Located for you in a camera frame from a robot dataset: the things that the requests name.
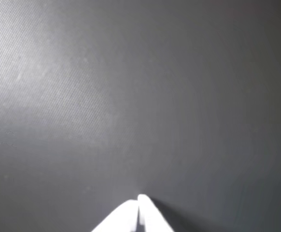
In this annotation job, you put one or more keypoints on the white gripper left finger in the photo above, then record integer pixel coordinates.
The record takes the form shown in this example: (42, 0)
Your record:
(121, 220)

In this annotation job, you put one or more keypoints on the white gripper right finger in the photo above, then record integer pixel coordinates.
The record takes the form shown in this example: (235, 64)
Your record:
(152, 220)

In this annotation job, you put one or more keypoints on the black table mat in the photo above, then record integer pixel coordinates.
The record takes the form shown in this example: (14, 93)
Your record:
(82, 96)

